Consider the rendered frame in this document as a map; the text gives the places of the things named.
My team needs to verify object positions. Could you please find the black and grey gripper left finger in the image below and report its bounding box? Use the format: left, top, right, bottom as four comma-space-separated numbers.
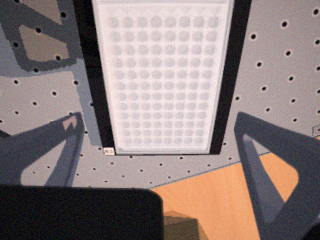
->
0, 112, 85, 187

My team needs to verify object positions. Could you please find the grey flat base plate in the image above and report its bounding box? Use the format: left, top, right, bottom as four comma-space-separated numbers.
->
0, 0, 320, 190

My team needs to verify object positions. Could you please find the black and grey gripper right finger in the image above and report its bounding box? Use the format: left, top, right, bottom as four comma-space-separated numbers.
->
234, 112, 320, 240

